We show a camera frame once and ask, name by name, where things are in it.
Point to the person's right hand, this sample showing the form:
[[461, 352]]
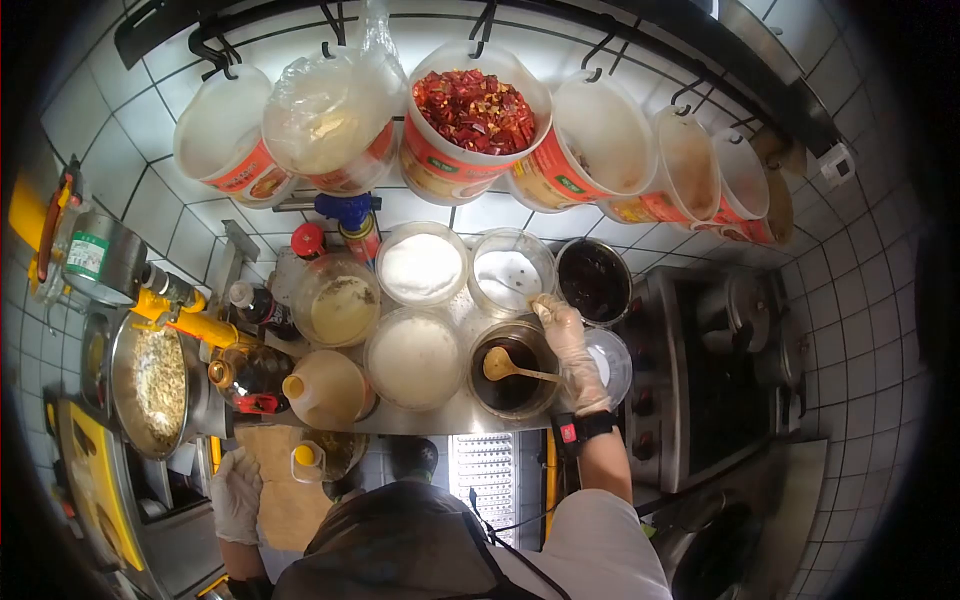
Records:
[[576, 352]]

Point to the person's left hand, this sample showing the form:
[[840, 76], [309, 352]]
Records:
[[237, 495]]

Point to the person's right fingers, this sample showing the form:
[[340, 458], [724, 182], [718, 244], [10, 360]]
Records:
[[553, 311]]

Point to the person's left fingers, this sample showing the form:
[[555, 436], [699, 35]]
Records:
[[238, 461]]

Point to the thin small spoon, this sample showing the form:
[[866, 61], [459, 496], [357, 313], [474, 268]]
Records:
[[514, 288]]

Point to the metal pot of dark sauce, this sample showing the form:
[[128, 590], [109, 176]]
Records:
[[592, 279]]

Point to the small bottle yellow cap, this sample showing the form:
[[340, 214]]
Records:
[[306, 461]]

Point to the clear tub little white powder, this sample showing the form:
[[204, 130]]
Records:
[[506, 262]]

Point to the brown cardboard sheet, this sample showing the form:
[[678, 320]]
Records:
[[289, 510]]

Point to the wooden spoon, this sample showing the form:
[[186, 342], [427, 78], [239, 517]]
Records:
[[499, 365]]

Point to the small clear empty tub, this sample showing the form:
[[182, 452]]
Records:
[[619, 360]]

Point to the clear tub of brown sauce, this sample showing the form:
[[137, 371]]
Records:
[[510, 394]]

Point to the wok with fried food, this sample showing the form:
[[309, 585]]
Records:
[[154, 386]]

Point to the oil jug yellow cap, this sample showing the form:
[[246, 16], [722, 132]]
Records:
[[330, 386]]

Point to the black wrist band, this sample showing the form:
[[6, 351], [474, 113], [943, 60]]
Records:
[[592, 427]]

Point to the steel cooker with yellow edge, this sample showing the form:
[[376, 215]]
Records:
[[112, 510]]

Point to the clear tub of white powder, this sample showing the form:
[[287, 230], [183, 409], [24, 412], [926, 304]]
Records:
[[414, 360], [421, 266]]

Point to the yellow gas pipe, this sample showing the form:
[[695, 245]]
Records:
[[191, 321]]

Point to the dark sauce bottle white cap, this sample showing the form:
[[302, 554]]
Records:
[[262, 309]]

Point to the steel gas stove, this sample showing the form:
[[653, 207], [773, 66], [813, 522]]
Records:
[[712, 375]]

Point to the white hanging bucket red label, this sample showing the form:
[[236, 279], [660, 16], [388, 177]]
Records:
[[780, 214], [742, 176], [600, 135], [686, 165]]

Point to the perforated metal grate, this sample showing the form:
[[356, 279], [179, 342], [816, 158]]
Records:
[[484, 480]]

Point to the clear tub of yellowish liquid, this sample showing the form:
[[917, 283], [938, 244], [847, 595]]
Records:
[[341, 307]]

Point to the person's body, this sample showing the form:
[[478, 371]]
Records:
[[420, 547]]

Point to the hanging bucket of dried chillies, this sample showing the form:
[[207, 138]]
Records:
[[472, 112]]

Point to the blue headed gas torch can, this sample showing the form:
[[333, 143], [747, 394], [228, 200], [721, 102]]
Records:
[[352, 214]]

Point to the red capped bottle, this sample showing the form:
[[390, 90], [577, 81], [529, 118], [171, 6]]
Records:
[[307, 240]]

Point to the metal cylinder green label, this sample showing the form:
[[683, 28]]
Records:
[[101, 259]]

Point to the large dark metal pot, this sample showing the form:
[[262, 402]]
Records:
[[727, 540]]

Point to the hanging bucket with plastic bag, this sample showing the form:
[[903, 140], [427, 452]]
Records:
[[330, 120]]

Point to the empty white hanging bucket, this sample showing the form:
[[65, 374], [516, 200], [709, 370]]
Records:
[[217, 127]]

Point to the black wall hook rail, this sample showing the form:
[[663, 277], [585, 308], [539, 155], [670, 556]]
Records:
[[675, 37]]

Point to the white wall socket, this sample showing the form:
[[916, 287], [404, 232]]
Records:
[[836, 165]]

